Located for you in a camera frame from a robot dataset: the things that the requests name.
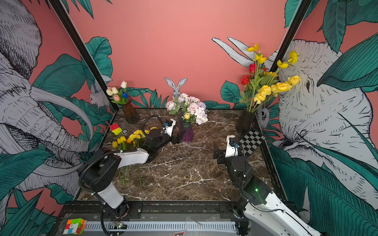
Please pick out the checkerboard calibration plate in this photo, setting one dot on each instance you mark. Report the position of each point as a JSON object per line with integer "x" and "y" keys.
{"x": 251, "y": 140}

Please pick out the black frame post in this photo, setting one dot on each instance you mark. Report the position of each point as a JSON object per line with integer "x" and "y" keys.
{"x": 291, "y": 32}
{"x": 69, "y": 26}

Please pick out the blue tulip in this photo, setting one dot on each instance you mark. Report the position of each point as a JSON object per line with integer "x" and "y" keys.
{"x": 125, "y": 95}

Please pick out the white ribbed cable duct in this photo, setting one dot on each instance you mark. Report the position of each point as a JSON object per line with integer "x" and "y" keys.
{"x": 150, "y": 226}

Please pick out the black left frame post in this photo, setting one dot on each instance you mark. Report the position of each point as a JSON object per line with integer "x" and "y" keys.
{"x": 69, "y": 26}

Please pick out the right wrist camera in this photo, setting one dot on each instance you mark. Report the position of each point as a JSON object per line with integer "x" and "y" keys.
{"x": 232, "y": 148}

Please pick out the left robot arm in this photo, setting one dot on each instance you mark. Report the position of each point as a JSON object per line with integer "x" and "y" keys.
{"x": 96, "y": 175}

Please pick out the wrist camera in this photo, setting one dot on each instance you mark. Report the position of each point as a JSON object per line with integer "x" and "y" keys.
{"x": 168, "y": 126}
{"x": 232, "y": 148}

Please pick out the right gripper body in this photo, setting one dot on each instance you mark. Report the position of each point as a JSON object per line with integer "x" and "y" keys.
{"x": 224, "y": 159}

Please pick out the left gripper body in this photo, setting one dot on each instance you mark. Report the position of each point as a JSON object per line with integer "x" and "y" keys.
{"x": 174, "y": 140}

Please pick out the yellow flower bouquet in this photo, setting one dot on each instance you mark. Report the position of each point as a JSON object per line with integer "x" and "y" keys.
{"x": 262, "y": 85}

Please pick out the black right frame post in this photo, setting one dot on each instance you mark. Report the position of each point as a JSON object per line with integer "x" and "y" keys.
{"x": 291, "y": 32}

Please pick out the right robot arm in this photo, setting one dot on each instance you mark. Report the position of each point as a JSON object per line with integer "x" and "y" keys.
{"x": 257, "y": 200}

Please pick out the black vase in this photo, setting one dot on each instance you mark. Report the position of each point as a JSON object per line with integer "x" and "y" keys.
{"x": 244, "y": 122}

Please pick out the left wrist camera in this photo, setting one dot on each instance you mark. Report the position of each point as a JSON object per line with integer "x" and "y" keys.
{"x": 168, "y": 126}

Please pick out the brown ribbed glass vase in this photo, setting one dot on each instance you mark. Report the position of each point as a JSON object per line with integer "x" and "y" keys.
{"x": 131, "y": 115}

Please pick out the white tulip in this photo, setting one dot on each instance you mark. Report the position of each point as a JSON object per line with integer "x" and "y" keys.
{"x": 124, "y": 85}

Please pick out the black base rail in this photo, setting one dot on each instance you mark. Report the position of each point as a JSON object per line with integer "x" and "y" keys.
{"x": 226, "y": 209}

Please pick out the red yellow cube block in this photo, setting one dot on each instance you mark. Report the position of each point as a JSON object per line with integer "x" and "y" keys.
{"x": 116, "y": 129}

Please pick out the white purple hydrangea bunch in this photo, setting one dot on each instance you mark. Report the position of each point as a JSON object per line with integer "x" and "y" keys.
{"x": 189, "y": 108}

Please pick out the rubiks cube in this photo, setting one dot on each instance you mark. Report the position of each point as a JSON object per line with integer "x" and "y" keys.
{"x": 75, "y": 226}

